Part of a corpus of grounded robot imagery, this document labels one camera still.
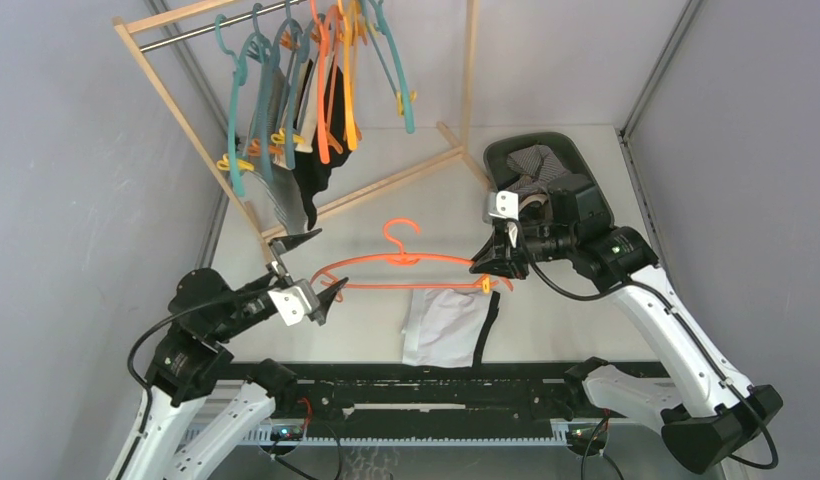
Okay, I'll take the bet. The yellow hanger on rack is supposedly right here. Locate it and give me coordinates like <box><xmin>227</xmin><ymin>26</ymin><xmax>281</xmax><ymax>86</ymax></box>
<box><xmin>337</xmin><ymin>1</ymin><xmax>361</xmax><ymax>151</ymax></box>

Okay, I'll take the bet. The orange hanger on rack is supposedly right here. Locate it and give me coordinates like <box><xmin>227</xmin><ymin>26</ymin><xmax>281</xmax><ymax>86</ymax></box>
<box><xmin>309</xmin><ymin>1</ymin><xmax>343</xmax><ymax>165</ymax></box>

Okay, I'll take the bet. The teal hanger back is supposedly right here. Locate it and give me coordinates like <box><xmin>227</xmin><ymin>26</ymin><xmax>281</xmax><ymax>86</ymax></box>
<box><xmin>361</xmin><ymin>0</ymin><xmax>416</xmax><ymax>134</ymax></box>

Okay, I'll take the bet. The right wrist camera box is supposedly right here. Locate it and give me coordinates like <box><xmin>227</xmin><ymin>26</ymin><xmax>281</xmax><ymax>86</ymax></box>
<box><xmin>483</xmin><ymin>190</ymin><xmax>519</xmax><ymax>224</ymax></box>

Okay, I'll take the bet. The teal hanger front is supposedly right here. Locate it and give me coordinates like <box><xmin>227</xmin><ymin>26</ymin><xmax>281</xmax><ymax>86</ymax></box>
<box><xmin>213</xmin><ymin>14</ymin><xmax>263</xmax><ymax>199</ymax></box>

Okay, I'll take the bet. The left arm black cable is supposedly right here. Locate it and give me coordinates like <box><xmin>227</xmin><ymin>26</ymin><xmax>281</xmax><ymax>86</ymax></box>
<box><xmin>111</xmin><ymin>291</ymin><xmax>266</xmax><ymax>480</ymax></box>

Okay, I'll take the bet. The teal hanger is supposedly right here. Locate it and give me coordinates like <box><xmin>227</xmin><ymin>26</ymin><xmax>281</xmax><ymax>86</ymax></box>
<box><xmin>251</xmin><ymin>1</ymin><xmax>313</xmax><ymax>184</ymax></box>
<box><xmin>361</xmin><ymin>0</ymin><xmax>416</xmax><ymax>134</ymax></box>
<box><xmin>213</xmin><ymin>14</ymin><xmax>263</xmax><ymax>199</ymax></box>

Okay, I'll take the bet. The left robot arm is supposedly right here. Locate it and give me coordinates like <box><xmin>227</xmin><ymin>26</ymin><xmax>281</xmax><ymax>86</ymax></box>
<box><xmin>108</xmin><ymin>230</ymin><xmax>346</xmax><ymax>479</ymax></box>

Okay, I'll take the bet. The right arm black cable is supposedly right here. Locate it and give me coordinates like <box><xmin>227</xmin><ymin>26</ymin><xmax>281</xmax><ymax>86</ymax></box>
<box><xmin>515</xmin><ymin>221</ymin><xmax>781</xmax><ymax>472</ymax></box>

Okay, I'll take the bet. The wooden clothes rack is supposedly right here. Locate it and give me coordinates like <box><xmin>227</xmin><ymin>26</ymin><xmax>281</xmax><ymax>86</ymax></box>
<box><xmin>112</xmin><ymin>1</ymin><xmax>493</xmax><ymax>262</ymax></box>

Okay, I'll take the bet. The grey striped hanging underwear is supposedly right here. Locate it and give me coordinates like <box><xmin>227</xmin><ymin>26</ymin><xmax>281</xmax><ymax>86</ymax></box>
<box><xmin>248</xmin><ymin>64</ymin><xmax>307</xmax><ymax>234</ymax></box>

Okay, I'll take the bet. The striped grey garment in basket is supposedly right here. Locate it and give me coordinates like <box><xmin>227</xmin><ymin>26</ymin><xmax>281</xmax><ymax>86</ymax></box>
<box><xmin>506</xmin><ymin>144</ymin><xmax>571</xmax><ymax>196</ymax></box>

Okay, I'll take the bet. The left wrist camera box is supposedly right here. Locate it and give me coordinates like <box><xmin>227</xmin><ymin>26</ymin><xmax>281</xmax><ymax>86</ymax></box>
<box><xmin>268</xmin><ymin>280</ymin><xmax>324</xmax><ymax>326</ymax></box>

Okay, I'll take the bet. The orange clip hanger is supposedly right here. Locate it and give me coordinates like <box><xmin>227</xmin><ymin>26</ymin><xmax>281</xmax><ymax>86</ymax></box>
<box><xmin>310</xmin><ymin>217</ymin><xmax>514</xmax><ymax>295</ymax></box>

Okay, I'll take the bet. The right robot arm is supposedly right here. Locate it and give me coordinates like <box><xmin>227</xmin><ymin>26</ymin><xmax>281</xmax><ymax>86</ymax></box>
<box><xmin>471</xmin><ymin>174</ymin><xmax>783</xmax><ymax>474</ymax></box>

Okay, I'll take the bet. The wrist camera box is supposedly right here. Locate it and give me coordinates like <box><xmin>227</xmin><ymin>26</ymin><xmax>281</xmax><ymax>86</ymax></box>
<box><xmin>268</xmin><ymin>280</ymin><xmax>324</xmax><ymax>326</ymax></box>
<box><xmin>483</xmin><ymin>190</ymin><xmax>519</xmax><ymax>224</ymax></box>

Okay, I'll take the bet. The dark green laundry basket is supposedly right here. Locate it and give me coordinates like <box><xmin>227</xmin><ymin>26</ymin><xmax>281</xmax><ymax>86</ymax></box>
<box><xmin>483</xmin><ymin>131</ymin><xmax>615</xmax><ymax>226</ymax></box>

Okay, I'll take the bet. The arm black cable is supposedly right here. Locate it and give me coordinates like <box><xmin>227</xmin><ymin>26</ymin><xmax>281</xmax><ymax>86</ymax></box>
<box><xmin>111</xmin><ymin>291</ymin><xmax>266</xmax><ymax>480</ymax></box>
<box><xmin>515</xmin><ymin>221</ymin><xmax>781</xmax><ymax>472</ymax></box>

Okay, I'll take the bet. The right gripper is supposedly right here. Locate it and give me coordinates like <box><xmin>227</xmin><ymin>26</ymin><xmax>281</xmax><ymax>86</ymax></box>
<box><xmin>469</xmin><ymin>220</ymin><xmax>575</xmax><ymax>281</ymax></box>

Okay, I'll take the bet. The white underwear black trim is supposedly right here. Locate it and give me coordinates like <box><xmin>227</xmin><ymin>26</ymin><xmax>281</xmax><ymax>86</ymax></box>
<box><xmin>401</xmin><ymin>289</ymin><xmax>501</xmax><ymax>369</ymax></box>

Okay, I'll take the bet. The black hanging underwear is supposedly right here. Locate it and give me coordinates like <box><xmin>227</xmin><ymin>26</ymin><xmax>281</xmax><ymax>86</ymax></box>
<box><xmin>293</xmin><ymin>69</ymin><xmax>351</xmax><ymax>231</ymax></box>

